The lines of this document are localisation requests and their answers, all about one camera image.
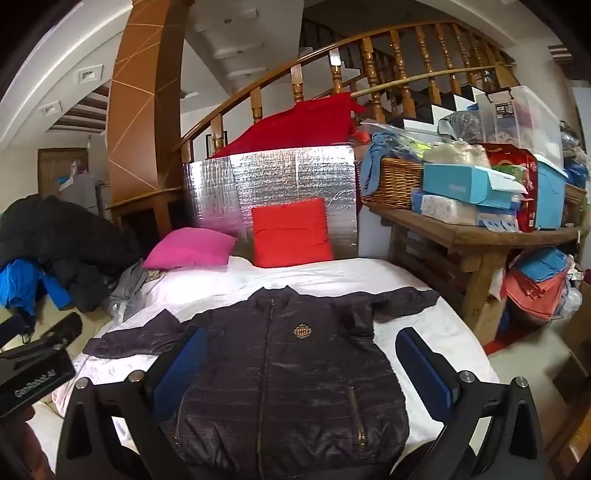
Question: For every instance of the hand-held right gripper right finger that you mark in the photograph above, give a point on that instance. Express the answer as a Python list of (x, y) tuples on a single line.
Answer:
[(425, 369)]

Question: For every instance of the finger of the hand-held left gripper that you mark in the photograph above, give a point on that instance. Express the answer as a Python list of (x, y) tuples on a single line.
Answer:
[(9, 328), (64, 326)]

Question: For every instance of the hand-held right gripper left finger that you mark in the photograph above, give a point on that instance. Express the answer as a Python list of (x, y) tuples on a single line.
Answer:
[(184, 364)]

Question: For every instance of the dark quilted jacket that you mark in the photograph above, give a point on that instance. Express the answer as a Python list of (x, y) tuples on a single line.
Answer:
[(286, 369)]

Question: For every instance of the pile of black clothes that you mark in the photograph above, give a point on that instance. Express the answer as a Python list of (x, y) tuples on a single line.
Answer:
[(60, 235)]

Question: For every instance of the bright blue garment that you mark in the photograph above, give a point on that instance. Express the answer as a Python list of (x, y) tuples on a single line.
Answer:
[(18, 281)]

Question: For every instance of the grey garment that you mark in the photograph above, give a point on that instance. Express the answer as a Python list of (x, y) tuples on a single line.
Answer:
[(131, 290)]

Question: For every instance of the pink pillow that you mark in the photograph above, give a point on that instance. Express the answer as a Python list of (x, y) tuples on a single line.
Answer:
[(189, 249)]

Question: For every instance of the orange cloth stack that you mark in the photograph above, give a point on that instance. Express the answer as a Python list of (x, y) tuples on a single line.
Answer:
[(535, 295)]

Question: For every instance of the wooden table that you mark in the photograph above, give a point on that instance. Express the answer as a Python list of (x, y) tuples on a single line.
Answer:
[(461, 240)]

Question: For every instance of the white bed blanket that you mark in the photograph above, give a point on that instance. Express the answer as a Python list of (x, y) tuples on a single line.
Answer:
[(323, 277)]

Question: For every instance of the wooden door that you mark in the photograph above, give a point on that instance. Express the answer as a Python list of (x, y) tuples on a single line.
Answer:
[(53, 170)]

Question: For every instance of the blue cloth stack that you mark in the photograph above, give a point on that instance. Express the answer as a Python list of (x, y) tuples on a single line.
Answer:
[(542, 265)]

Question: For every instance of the white tissue pack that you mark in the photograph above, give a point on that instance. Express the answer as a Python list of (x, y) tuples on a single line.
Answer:
[(448, 210)]

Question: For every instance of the red pillow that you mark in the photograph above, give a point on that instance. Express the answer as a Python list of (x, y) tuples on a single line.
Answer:
[(291, 233)]

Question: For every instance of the wicker basket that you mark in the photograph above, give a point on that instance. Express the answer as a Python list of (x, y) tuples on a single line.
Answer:
[(392, 184)]

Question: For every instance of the teal cardboard box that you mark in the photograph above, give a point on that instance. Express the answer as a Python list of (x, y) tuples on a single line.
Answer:
[(457, 182)]

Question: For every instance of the silver foil panel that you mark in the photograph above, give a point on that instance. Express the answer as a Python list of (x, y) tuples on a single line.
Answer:
[(277, 175)]

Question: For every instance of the light blue bin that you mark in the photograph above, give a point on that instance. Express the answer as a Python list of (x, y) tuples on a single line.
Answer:
[(549, 194)]

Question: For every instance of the beige bag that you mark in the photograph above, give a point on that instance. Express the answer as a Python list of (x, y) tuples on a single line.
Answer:
[(457, 154)]

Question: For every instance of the red gift box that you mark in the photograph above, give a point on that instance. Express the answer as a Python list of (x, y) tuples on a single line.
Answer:
[(512, 157)]

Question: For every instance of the red cloth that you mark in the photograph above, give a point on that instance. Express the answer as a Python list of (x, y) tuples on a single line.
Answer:
[(300, 127)]

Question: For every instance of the clear plastic storage bin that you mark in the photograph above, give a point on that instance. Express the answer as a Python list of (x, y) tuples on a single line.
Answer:
[(526, 120)]

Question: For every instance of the wooden stair railing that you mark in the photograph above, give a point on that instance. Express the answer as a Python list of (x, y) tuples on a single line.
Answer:
[(369, 60)]

